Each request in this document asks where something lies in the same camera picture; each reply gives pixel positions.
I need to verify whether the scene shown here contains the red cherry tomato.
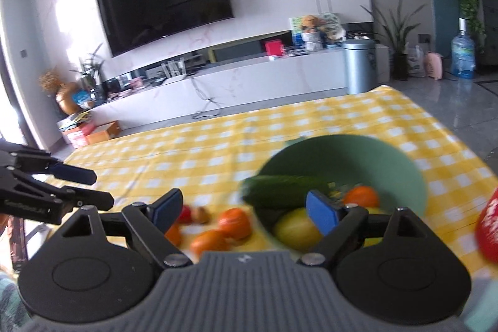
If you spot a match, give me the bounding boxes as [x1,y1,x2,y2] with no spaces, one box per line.
[176,204,193,225]

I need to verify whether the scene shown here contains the orange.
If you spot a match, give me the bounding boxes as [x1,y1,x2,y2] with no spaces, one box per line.
[218,207,252,241]
[343,185,380,208]
[190,229,230,259]
[165,222,182,247]

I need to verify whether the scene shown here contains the yellow-green pear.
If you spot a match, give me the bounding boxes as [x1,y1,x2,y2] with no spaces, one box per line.
[273,208,322,253]
[364,207,391,248]

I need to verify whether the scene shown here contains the brown longan fruit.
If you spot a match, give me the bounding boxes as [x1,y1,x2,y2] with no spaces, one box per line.
[192,206,211,225]

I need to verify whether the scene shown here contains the green cucumber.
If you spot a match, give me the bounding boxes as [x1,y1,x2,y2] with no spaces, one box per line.
[239,175,332,209]

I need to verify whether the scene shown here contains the pink cardboard box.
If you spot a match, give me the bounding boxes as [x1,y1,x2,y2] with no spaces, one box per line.
[63,121,96,149]

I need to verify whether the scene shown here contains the orange cardboard box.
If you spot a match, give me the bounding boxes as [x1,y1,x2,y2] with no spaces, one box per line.
[86,121,121,145]

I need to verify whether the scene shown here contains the green colander bowl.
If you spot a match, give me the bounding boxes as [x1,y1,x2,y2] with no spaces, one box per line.
[249,134,428,254]

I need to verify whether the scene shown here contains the golden gourd ornament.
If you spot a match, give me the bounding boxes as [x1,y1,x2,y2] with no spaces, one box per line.
[56,82,82,115]

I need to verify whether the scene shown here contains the yellow checkered tablecloth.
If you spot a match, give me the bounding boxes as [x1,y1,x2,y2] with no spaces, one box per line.
[68,86,497,277]

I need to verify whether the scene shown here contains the left potted plant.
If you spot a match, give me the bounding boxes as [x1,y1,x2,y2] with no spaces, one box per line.
[72,44,105,105]

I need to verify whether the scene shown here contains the white TV cabinet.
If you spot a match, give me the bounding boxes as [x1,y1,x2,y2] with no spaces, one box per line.
[87,53,390,133]

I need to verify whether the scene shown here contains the red mug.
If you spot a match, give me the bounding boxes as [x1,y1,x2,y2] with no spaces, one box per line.
[475,189,498,263]

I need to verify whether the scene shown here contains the white router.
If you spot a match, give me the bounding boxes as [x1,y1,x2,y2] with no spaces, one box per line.
[161,57,186,84]

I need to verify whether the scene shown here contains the silver trash can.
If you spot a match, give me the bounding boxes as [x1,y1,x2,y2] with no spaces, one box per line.
[343,39,377,94]

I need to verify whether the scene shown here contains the pink small heater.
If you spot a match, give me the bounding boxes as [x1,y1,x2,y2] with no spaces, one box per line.
[424,52,444,80]

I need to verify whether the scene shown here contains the teddy bear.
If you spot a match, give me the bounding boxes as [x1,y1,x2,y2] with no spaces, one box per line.
[300,15,323,52]

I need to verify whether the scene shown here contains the red box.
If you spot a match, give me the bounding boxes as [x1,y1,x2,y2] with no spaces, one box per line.
[265,40,284,57]

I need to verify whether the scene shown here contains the potted plant by cabinet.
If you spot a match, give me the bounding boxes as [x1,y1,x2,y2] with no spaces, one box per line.
[361,0,426,81]

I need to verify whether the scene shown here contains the blue water bottle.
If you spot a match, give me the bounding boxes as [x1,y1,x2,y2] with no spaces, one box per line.
[451,18,475,79]

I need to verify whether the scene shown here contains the dark drawer cabinet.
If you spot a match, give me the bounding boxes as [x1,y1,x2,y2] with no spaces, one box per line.
[478,0,498,67]

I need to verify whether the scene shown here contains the black power cable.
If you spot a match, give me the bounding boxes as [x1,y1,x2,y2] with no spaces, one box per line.
[190,77,224,120]

